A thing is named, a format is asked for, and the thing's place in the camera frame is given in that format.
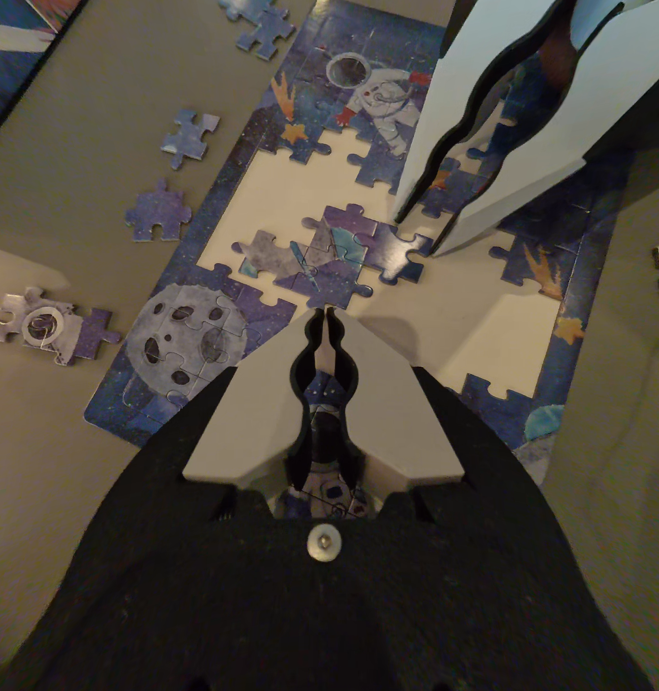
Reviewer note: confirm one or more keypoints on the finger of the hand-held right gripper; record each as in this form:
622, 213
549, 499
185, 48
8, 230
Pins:
578, 119
453, 108

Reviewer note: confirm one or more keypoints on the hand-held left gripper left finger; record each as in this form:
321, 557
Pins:
243, 426

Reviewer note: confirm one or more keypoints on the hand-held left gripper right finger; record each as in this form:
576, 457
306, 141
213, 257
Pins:
405, 432

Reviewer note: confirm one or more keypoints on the joined satellite puzzle piece cluster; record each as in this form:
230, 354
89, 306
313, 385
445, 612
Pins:
335, 253

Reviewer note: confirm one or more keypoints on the space jigsaw puzzle tray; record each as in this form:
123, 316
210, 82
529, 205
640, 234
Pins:
286, 205

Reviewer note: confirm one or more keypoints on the pale porthole joined puzzle pieces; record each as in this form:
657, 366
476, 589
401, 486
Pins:
48, 326

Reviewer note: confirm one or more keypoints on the joined blue puzzle pieces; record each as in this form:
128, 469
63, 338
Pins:
264, 32

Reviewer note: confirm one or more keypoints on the purple starry puzzle piece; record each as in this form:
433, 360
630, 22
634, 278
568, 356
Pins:
156, 213

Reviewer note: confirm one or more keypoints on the blue and white puzzle piece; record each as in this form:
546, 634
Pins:
189, 140

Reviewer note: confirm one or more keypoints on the illustrated puzzle box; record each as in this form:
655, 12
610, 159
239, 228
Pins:
11, 70

